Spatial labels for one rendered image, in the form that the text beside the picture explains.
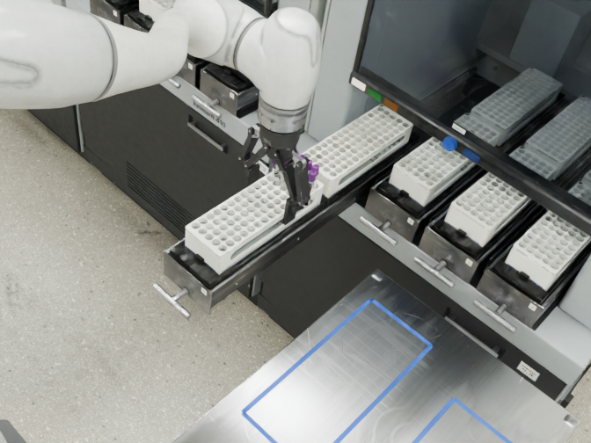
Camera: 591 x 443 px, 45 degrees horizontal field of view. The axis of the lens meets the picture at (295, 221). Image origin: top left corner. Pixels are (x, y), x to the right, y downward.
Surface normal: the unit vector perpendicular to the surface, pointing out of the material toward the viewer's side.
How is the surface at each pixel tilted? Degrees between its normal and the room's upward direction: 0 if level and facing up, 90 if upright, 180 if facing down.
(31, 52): 64
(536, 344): 90
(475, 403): 0
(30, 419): 0
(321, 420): 0
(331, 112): 90
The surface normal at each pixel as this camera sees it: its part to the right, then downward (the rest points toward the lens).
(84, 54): 0.87, 0.07
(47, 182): 0.13, -0.68
